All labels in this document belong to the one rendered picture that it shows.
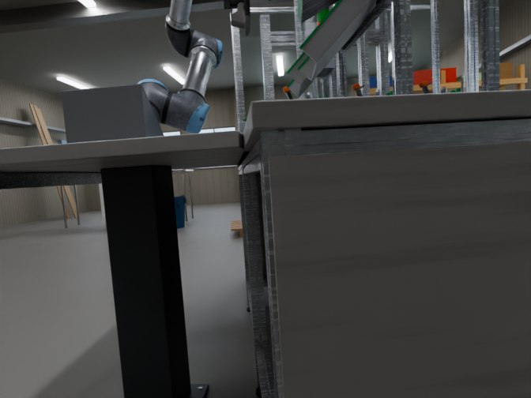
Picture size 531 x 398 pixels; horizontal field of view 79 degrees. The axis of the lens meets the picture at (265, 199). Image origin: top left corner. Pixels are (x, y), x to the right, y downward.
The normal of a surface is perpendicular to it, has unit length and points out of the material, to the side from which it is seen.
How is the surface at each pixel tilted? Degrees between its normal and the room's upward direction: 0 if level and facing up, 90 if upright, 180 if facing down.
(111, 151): 90
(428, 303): 90
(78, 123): 90
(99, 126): 90
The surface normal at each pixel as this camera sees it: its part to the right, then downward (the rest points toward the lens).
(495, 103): 0.11, 0.07
